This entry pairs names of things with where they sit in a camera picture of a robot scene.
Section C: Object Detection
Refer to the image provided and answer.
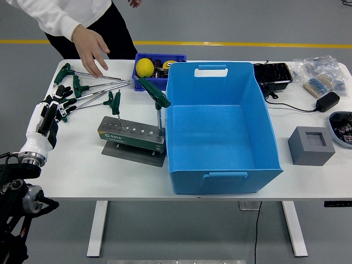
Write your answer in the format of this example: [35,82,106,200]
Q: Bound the pale blue oval dish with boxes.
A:
[328,111,352,149]

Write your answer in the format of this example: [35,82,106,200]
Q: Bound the yellow lemon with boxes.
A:
[136,58,153,78]

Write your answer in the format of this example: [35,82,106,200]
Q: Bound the person's right hand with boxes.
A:
[73,24,111,78]

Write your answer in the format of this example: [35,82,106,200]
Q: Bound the black floor cable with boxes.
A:
[253,201,262,264]

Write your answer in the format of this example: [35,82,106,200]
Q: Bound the taped resistor strip bundle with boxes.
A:
[303,74,335,98]

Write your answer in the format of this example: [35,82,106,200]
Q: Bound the person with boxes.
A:
[4,0,144,78]

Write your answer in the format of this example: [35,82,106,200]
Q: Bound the large green T-handle hex key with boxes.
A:
[136,77,172,138]

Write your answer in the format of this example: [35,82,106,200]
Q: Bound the dark small hardware pile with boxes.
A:
[152,59,169,79]

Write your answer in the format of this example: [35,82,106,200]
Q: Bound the large light blue plastic box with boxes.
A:
[164,62,284,195]

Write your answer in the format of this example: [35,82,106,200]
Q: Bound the black power adapter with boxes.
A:
[315,91,341,113]

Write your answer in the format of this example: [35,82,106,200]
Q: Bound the black plastic tray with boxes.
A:
[252,62,294,92]

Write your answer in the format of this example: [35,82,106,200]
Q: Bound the small dark blue bin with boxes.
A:
[131,53,188,91]

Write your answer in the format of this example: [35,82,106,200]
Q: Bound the white table leg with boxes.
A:
[280,201,308,258]
[86,200,109,258]

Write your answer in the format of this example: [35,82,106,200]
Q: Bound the grey metal table bracket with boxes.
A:
[238,201,261,211]

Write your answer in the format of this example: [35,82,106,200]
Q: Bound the green metal hex key stand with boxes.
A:
[98,115,168,168]

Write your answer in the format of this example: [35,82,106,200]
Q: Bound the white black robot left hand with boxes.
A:
[19,85,78,160]

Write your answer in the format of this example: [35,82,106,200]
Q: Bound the small green T-handle hex key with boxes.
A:
[113,92,123,129]

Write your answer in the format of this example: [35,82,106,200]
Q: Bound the black table control panel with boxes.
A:
[323,201,352,208]

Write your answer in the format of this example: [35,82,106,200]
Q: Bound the black adapter cord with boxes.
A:
[262,84,318,113]

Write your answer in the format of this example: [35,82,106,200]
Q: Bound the dark small electronic parts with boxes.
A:
[331,112,352,144]

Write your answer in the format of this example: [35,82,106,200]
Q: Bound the clear plastic parts bag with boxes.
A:
[292,59,311,83]
[302,54,349,97]

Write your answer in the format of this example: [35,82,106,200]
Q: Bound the grey cube block with recess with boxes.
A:
[288,126,336,167]

